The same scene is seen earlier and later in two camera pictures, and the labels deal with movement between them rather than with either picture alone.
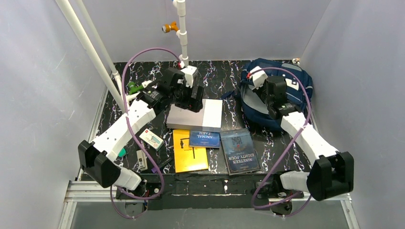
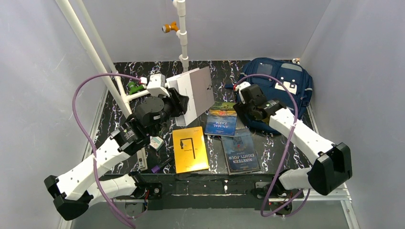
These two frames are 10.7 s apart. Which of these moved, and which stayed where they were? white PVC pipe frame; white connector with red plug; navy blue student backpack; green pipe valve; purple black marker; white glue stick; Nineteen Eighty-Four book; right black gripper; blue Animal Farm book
Moved: white connector with red plug; blue Animal Farm book; right black gripper
Stayed: purple black marker; white PVC pipe frame; green pipe valve; navy blue student backpack; Nineteen Eighty-Four book; white glue stick
